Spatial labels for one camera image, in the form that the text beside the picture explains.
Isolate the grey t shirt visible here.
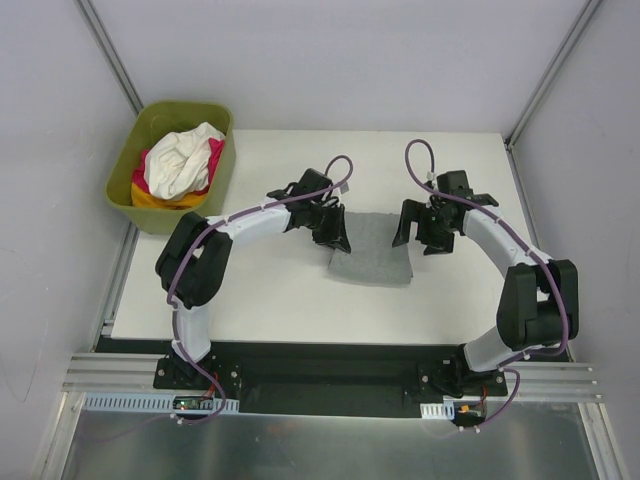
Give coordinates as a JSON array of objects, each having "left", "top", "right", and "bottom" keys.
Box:
[{"left": 328, "top": 212, "right": 413, "bottom": 288}]

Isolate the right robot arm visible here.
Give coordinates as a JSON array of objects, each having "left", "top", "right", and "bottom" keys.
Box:
[{"left": 392, "top": 170, "right": 579, "bottom": 398}]

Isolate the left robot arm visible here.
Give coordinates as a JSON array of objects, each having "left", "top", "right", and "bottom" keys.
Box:
[{"left": 155, "top": 168, "right": 351, "bottom": 389}]

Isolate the pink t shirt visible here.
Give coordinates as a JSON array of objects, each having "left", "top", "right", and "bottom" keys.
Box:
[{"left": 132, "top": 138, "right": 225, "bottom": 200}]

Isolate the white t shirt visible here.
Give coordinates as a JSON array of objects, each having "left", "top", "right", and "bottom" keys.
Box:
[{"left": 144, "top": 122, "right": 226, "bottom": 201}]

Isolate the yellow t shirt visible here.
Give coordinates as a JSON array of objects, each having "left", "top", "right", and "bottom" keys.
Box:
[{"left": 131, "top": 184, "right": 208, "bottom": 210}]

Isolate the green plastic bin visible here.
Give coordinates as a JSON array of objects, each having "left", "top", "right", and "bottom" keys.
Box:
[{"left": 105, "top": 100, "right": 236, "bottom": 234}]

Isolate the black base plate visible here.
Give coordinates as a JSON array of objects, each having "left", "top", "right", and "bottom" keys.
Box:
[{"left": 152, "top": 340, "right": 509, "bottom": 416}]

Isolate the right slotted cable duct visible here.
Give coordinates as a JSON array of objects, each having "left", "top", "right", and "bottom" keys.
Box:
[{"left": 420, "top": 401, "right": 455, "bottom": 421}]

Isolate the slotted cable duct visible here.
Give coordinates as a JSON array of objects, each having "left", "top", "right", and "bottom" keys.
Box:
[
  {"left": 83, "top": 393, "right": 240, "bottom": 416},
  {"left": 420, "top": 401, "right": 455, "bottom": 421}
]

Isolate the right aluminium frame post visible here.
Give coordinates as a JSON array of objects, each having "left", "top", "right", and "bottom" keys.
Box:
[{"left": 504, "top": 0, "right": 605, "bottom": 152}]

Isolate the aluminium frame post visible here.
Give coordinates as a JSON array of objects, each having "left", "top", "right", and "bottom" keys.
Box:
[
  {"left": 504, "top": 0, "right": 605, "bottom": 152},
  {"left": 74, "top": 0, "right": 144, "bottom": 115}
]

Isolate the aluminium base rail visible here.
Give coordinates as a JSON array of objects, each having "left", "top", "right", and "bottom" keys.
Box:
[{"left": 62, "top": 352, "right": 161, "bottom": 393}]

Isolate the left slotted cable duct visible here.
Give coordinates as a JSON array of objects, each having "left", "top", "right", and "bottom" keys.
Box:
[{"left": 83, "top": 393, "right": 240, "bottom": 416}]

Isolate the left aluminium frame post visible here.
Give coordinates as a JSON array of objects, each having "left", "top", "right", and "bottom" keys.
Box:
[{"left": 74, "top": 0, "right": 144, "bottom": 115}]

